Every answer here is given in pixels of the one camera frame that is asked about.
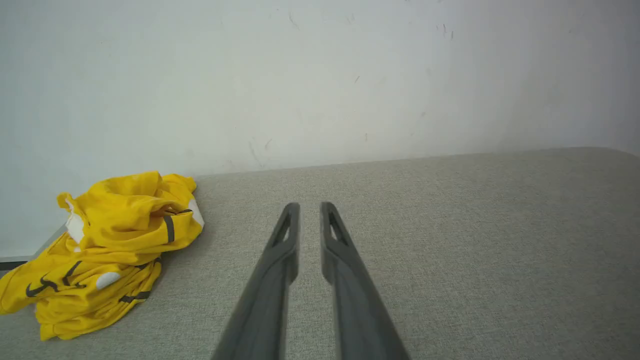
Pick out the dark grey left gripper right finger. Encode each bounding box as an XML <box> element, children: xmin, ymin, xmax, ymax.
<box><xmin>320</xmin><ymin>201</ymin><xmax>411</xmax><ymax>360</ymax></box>

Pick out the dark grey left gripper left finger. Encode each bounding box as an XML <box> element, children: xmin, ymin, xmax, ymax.
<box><xmin>211</xmin><ymin>202</ymin><xmax>301</xmax><ymax>360</ymax></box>

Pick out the yellow garment with grey stripes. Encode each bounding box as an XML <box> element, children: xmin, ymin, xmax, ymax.
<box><xmin>0</xmin><ymin>171</ymin><xmax>205</xmax><ymax>342</ymax></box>

